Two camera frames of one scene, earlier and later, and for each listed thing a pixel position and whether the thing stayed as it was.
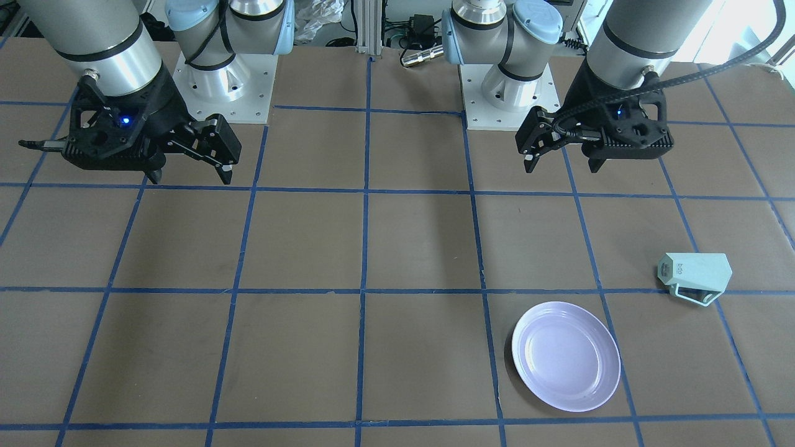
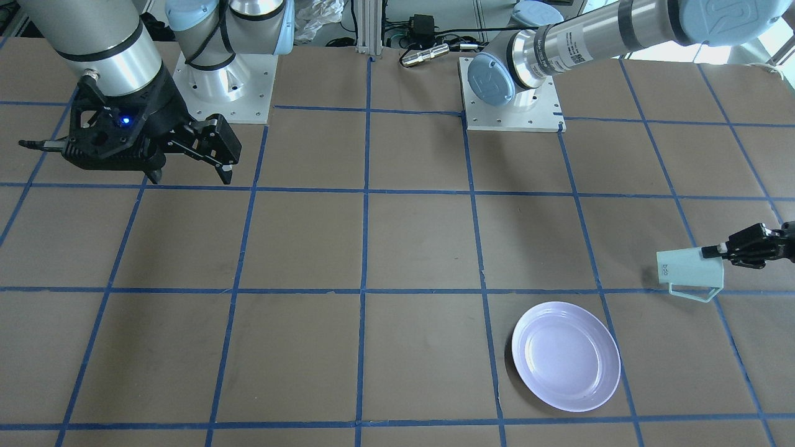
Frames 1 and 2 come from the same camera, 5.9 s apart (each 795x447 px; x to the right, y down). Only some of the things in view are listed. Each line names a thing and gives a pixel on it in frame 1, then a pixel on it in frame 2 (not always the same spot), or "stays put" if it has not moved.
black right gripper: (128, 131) stays put
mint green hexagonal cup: (699, 277) stays put
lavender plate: (566, 356) stays put
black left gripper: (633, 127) -> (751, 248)
